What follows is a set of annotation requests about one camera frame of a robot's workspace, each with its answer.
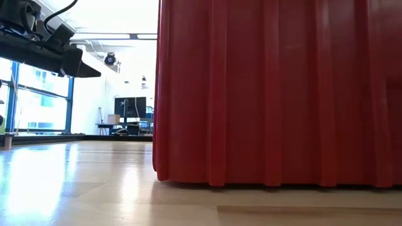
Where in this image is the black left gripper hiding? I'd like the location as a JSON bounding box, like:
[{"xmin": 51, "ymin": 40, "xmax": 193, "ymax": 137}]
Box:
[{"xmin": 0, "ymin": 30, "xmax": 102, "ymax": 78}]

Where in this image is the red plastic bin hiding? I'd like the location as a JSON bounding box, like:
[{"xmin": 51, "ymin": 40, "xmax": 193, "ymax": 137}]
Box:
[{"xmin": 152, "ymin": 0, "xmax": 402, "ymax": 188}]

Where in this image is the round black hanging device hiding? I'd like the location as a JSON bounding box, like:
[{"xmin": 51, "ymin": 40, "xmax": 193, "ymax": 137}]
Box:
[{"xmin": 104, "ymin": 52, "xmax": 117, "ymax": 67}]

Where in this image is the white overhead light bar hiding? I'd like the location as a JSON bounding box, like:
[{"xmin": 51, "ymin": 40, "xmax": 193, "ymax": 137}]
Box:
[{"xmin": 70, "ymin": 32, "xmax": 158, "ymax": 41}]

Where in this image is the blue background table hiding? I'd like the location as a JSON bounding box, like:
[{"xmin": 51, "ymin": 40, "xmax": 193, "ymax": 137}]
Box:
[{"xmin": 95, "ymin": 122, "xmax": 154, "ymax": 136}]

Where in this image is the dark background monitor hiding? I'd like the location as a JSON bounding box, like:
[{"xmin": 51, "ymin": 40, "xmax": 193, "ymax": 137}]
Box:
[{"xmin": 114, "ymin": 96, "xmax": 147, "ymax": 119}]

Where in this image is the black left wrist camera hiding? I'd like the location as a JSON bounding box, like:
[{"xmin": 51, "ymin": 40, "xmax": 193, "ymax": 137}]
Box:
[{"xmin": 46, "ymin": 23, "xmax": 77, "ymax": 50}]

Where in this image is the blue window frame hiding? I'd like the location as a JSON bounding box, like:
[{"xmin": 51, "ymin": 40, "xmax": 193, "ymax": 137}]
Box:
[{"xmin": 0, "ymin": 61, "xmax": 76, "ymax": 134}]

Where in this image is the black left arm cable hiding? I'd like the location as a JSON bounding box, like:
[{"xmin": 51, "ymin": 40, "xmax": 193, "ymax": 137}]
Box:
[{"xmin": 43, "ymin": 0, "xmax": 79, "ymax": 35}]

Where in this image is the black aluminium table frame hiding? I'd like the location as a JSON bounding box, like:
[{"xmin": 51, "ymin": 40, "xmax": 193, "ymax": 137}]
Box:
[{"xmin": 0, "ymin": 133, "xmax": 154, "ymax": 147}]

